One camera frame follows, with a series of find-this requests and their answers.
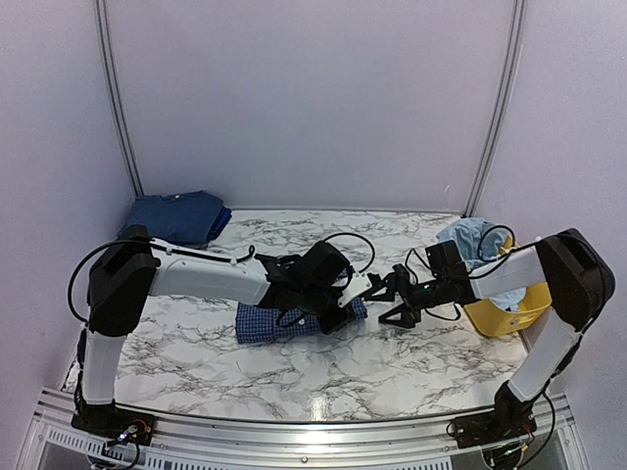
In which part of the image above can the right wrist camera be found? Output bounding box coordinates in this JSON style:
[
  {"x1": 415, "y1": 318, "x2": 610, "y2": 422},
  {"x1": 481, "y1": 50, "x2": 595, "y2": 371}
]
[{"x1": 393, "y1": 263, "x2": 416, "y2": 287}]

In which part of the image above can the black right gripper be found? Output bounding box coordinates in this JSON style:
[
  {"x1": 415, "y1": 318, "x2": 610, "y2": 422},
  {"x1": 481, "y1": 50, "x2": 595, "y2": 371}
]
[{"x1": 377, "y1": 272, "x2": 447, "y2": 328}]

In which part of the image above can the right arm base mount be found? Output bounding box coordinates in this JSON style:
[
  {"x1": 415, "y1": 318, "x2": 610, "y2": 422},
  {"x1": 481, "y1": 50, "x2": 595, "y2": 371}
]
[{"x1": 446, "y1": 411, "x2": 537, "y2": 448}]

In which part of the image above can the folded dark blue t-shirt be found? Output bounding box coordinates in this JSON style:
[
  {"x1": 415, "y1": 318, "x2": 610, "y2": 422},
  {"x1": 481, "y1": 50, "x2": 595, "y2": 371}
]
[{"x1": 119, "y1": 191, "x2": 224, "y2": 248}]

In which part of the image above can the left aluminium wall post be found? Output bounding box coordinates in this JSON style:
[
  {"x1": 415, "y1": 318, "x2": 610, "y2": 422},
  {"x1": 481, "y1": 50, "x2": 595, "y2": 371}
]
[{"x1": 93, "y1": 0, "x2": 144, "y2": 197}]

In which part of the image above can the right aluminium wall post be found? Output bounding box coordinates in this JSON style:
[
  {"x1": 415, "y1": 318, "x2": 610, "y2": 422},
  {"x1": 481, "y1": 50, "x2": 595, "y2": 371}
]
[{"x1": 461, "y1": 0, "x2": 528, "y2": 217}]

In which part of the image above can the yellow plastic laundry basket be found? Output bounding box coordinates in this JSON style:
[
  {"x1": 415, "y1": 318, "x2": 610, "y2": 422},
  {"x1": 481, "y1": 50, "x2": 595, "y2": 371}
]
[{"x1": 463, "y1": 255, "x2": 552, "y2": 337}]

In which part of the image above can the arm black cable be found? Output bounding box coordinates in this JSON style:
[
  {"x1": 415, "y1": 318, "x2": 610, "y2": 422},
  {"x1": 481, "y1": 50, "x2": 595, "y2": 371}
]
[
  {"x1": 67, "y1": 232, "x2": 377, "y2": 329},
  {"x1": 404, "y1": 223, "x2": 518, "y2": 324}
]

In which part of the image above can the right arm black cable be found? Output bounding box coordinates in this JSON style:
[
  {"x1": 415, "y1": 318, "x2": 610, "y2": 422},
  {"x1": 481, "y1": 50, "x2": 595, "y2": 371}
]
[{"x1": 404, "y1": 223, "x2": 518, "y2": 324}]

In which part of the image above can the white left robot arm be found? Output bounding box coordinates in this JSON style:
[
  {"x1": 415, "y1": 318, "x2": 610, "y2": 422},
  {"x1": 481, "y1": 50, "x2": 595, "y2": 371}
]
[{"x1": 77, "y1": 225, "x2": 371, "y2": 436}]

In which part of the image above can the aluminium front rail frame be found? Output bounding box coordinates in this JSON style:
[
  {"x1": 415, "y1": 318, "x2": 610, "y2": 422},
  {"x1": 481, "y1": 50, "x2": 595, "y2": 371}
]
[{"x1": 16, "y1": 389, "x2": 591, "y2": 469}]

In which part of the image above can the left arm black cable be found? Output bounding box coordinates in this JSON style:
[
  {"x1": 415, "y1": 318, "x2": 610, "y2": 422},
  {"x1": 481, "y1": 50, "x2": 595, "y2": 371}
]
[{"x1": 67, "y1": 232, "x2": 377, "y2": 329}]

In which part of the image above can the aluminium wall post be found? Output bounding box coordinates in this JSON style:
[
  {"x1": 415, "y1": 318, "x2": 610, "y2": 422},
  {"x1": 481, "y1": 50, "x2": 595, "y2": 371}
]
[
  {"x1": 461, "y1": 0, "x2": 528, "y2": 217},
  {"x1": 93, "y1": 0, "x2": 144, "y2": 197}
]

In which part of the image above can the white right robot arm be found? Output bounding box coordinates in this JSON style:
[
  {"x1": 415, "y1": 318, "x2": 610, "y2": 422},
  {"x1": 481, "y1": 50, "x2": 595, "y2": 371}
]
[{"x1": 364, "y1": 228, "x2": 615, "y2": 439}]

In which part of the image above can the light blue crumpled garment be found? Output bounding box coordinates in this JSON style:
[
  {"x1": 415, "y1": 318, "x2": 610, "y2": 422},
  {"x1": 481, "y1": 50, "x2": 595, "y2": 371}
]
[{"x1": 428, "y1": 217, "x2": 510, "y2": 306}]

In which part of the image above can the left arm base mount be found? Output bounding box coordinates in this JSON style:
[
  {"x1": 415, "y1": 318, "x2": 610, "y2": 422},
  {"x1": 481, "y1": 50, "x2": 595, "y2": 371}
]
[{"x1": 71, "y1": 409, "x2": 156, "y2": 446}]

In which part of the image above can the blue plaid button shirt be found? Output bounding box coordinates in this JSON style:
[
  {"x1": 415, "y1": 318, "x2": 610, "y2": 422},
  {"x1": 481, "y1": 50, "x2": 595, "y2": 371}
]
[{"x1": 234, "y1": 254, "x2": 368, "y2": 345}]

